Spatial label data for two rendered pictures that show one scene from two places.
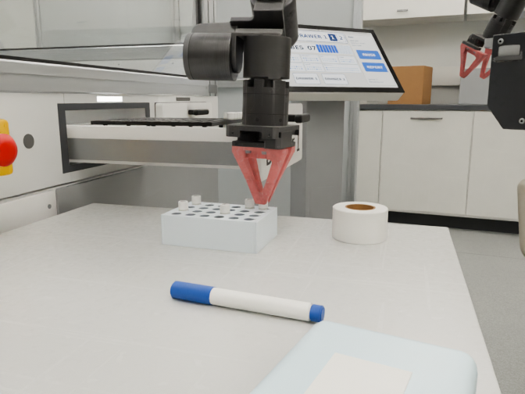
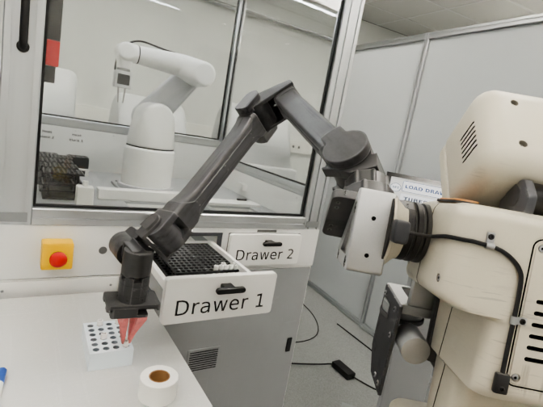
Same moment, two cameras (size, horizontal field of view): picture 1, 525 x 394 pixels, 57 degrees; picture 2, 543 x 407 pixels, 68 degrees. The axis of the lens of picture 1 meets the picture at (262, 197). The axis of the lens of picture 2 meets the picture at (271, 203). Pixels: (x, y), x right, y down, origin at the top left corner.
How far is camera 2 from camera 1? 0.78 m
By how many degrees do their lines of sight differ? 39
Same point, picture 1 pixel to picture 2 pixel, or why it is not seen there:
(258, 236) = (91, 362)
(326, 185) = (423, 329)
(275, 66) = (126, 270)
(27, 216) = (93, 287)
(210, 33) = (124, 236)
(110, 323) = not seen: outside the picture
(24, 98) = (105, 228)
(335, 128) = not seen: hidden behind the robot
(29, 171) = (99, 265)
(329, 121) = not seen: hidden behind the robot
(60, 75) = (136, 217)
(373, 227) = (145, 394)
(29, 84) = (109, 222)
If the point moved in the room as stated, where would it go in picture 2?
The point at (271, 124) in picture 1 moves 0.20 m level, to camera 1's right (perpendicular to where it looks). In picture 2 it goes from (121, 301) to (182, 350)
